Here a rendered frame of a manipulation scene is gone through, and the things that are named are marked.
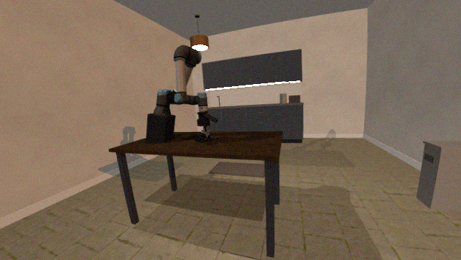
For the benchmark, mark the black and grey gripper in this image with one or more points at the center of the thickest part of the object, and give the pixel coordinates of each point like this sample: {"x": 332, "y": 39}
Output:
{"x": 202, "y": 121}

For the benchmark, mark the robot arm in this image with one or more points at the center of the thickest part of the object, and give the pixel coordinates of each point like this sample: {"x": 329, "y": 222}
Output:
{"x": 185, "y": 59}

